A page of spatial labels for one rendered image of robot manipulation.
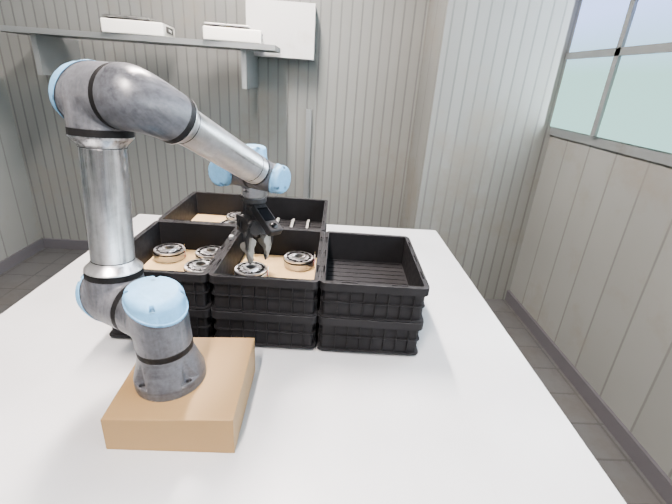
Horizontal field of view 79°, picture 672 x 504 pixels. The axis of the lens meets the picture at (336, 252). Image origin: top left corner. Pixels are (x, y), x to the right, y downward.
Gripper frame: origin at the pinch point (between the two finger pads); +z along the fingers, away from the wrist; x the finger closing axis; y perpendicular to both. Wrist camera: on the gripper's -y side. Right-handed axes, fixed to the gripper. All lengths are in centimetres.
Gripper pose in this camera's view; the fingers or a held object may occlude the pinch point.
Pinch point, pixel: (259, 258)
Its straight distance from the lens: 132.6
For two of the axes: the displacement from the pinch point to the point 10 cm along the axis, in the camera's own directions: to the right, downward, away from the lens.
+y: -7.1, -3.2, 6.3
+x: -7.1, 2.4, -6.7
